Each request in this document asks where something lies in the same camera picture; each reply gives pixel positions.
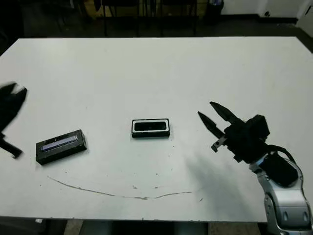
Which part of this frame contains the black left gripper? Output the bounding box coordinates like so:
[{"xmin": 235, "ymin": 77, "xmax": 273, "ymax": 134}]
[{"xmin": 0, "ymin": 82, "xmax": 28, "ymax": 159}]

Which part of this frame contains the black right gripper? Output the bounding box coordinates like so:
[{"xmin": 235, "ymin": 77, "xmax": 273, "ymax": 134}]
[{"xmin": 198, "ymin": 102, "xmax": 268, "ymax": 164}]

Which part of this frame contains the black bar-shaped camera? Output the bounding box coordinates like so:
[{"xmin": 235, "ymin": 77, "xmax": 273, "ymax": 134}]
[{"xmin": 134, "ymin": 120, "xmax": 168, "ymax": 132}]

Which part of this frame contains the black box lid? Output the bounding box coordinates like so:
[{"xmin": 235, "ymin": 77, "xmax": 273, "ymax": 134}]
[{"xmin": 35, "ymin": 129, "xmax": 88, "ymax": 166}]

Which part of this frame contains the black box base white inlay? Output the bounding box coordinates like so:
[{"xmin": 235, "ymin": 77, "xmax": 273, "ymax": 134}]
[{"xmin": 131, "ymin": 118, "xmax": 171, "ymax": 139}]

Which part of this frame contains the yellow cardboard box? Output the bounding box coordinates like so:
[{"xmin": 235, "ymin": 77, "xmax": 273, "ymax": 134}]
[{"xmin": 67, "ymin": 0, "xmax": 103, "ymax": 15}]

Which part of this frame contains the black waste bin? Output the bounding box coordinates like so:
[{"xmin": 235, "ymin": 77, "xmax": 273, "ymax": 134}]
[{"xmin": 206, "ymin": 0, "xmax": 224, "ymax": 22}]

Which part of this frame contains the black chair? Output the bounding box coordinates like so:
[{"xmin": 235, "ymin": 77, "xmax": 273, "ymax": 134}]
[{"xmin": 101, "ymin": 0, "xmax": 140, "ymax": 37}]

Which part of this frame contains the white cabinet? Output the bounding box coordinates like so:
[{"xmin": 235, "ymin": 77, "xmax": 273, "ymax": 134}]
[{"xmin": 297, "ymin": 0, "xmax": 313, "ymax": 26}]

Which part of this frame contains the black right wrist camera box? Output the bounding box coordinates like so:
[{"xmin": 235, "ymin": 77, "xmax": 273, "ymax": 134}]
[{"xmin": 246, "ymin": 114, "xmax": 271, "ymax": 142}]

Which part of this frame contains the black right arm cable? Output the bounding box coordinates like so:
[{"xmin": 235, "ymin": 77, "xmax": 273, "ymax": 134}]
[{"xmin": 266, "ymin": 144, "xmax": 298, "ymax": 163}]

